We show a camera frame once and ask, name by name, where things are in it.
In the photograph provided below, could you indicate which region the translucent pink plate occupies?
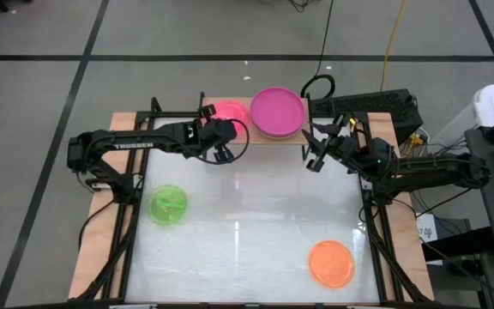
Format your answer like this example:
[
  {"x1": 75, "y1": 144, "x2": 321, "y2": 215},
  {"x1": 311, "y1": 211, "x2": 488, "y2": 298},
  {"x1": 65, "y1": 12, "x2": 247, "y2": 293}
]
[{"x1": 210, "y1": 100, "x2": 250, "y2": 135}]

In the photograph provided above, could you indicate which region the black metal table frame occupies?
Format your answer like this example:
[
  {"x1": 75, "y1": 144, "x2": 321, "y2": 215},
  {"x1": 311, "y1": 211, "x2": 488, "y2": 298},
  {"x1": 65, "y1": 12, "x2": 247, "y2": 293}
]
[{"x1": 75, "y1": 91, "x2": 435, "y2": 304}]

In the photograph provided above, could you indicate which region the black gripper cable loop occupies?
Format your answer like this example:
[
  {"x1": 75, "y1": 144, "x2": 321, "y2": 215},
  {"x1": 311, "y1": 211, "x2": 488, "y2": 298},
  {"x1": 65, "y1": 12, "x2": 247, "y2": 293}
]
[{"x1": 194, "y1": 118, "x2": 251, "y2": 167}]

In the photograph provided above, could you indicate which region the translucent orange plate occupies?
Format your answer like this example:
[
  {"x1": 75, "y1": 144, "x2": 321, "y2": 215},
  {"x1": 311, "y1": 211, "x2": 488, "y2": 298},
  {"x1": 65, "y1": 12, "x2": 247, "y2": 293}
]
[{"x1": 307, "y1": 239, "x2": 357, "y2": 290}]

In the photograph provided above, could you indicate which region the opaque purple plate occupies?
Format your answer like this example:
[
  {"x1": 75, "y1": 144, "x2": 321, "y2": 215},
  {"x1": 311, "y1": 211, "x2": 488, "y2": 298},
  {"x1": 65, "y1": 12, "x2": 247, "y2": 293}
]
[{"x1": 249, "y1": 87, "x2": 307, "y2": 140}]

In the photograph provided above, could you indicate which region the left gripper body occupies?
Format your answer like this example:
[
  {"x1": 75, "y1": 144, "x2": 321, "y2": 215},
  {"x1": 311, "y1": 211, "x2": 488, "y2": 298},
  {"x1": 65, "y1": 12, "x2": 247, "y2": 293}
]
[{"x1": 201, "y1": 118, "x2": 238, "y2": 149}]

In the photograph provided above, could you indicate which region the plywood base board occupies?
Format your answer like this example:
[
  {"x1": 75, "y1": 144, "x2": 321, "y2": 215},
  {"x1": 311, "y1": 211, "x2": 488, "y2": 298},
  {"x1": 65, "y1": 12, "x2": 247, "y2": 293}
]
[{"x1": 67, "y1": 111, "x2": 437, "y2": 302}]

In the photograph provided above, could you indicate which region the thick black cable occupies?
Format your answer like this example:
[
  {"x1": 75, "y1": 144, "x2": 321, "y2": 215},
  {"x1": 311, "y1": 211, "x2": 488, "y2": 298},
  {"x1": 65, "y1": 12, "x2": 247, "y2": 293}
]
[{"x1": 299, "y1": 0, "x2": 337, "y2": 100}]

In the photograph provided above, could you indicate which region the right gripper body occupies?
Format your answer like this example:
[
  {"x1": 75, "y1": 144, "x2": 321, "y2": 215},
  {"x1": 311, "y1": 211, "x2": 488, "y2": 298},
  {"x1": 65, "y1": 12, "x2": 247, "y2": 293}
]
[{"x1": 325, "y1": 136, "x2": 360, "y2": 167}]

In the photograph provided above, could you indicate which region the yellow cable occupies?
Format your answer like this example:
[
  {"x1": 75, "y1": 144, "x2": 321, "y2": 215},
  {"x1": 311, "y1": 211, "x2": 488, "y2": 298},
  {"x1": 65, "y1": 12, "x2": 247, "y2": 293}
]
[{"x1": 379, "y1": 0, "x2": 409, "y2": 93}]

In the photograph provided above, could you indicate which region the translucent green plate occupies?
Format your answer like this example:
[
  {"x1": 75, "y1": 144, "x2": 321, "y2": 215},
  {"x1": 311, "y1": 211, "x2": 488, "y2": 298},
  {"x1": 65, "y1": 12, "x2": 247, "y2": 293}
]
[{"x1": 147, "y1": 184, "x2": 189, "y2": 226}]

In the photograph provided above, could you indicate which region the wooden shelf board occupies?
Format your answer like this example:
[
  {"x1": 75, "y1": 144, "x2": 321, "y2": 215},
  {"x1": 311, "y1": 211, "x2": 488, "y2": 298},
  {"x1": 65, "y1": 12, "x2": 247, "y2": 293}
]
[{"x1": 201, "y1": 96, "x2": 310, "y2": 147}]

